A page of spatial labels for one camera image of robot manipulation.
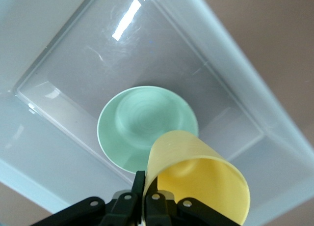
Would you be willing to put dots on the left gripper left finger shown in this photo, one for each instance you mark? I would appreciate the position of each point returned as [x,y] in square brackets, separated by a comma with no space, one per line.
[122,211]

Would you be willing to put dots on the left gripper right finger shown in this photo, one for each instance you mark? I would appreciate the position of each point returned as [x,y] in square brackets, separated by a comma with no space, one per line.
[157,211]

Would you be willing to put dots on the yellow cup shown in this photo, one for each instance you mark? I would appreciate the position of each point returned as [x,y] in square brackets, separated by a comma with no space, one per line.
[208,181]

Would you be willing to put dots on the green bowl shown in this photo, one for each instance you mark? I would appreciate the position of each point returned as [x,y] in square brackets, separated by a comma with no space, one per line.
[147,118]

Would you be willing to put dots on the clear plastic bin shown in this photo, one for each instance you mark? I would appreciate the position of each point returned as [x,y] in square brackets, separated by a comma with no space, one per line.
[86,64]

